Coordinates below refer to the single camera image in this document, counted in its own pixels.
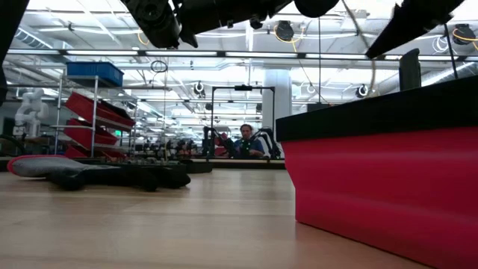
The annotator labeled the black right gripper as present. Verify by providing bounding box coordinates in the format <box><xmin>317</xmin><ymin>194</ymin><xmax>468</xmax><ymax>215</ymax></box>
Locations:
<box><xmin>364</xmin><ymin>0</ymin><xmax>466</xmax><ymax>61</ymax></box>

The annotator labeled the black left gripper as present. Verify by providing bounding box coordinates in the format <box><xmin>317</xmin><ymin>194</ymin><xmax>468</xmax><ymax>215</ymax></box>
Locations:
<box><xmin>178</xmin><ymin>0</ymin><xmax>295</xmax><ymax>49</ymax></box>

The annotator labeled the black spool with white labels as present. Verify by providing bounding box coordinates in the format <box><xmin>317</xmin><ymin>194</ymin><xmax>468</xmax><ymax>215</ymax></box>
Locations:
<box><xmin>294</xmin><ymin>0</ymin><xmax>341</xmax><ymax>19</ymax></box>

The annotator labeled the black round ceiling fixture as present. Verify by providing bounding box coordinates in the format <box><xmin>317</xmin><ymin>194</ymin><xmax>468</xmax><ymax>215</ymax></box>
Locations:
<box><xmin>451</xmin><ymin>22</ymin><xmax>477</xmax><ymax>46</ymax></box>
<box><xmin>275</xmin><ymin>20</ymin><xmax>296</xmax><ymax>43</ymax></box>

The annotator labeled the black framed robot workstation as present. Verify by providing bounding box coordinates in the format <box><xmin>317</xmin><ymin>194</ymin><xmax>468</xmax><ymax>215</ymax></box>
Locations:
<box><xmin>203</xmin><ymin>84</ymin><xmax>284</xmax><ymax>160</ymax></box>

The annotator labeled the person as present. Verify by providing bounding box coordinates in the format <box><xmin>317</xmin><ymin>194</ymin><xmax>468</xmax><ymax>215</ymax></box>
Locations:
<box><xmin>233</xmin><ymin>123</ymin><xmax>266</xmax><ymax>158</ymax></box>

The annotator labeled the blue plastic bin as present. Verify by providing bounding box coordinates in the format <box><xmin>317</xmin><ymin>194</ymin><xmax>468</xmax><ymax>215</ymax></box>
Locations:
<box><xmin>66</xmin><ymin>61</ymin><xmax>125</xmax><ymax>87</ymax></box>

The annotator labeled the red black collapsible box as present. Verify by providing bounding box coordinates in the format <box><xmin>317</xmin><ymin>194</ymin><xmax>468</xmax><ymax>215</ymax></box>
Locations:
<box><xmin>275</xmin><ymin>73</ymin><xmax>478</xmax><ymax>269</ymax></box>

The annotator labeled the metal rack with red bins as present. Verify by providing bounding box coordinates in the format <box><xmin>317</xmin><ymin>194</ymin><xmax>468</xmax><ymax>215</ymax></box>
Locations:
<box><xmin>50</xmin><ymin>61</ymin><xmax>138</xmax><ymax>160</ymax></box>

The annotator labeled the grey black work glove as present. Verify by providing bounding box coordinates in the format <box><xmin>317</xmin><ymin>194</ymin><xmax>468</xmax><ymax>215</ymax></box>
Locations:
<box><xmin>6</xmin><ymin>153</ymin><xmax>192</xmax><ymax>193</ymax></box>

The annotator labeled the black hanging cable loop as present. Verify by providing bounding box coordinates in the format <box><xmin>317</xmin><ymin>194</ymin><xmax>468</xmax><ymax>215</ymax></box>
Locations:
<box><xmin>150</xmin><ymin>59</ymin><xmax>169</xmax><ymax>74</ymax></box>

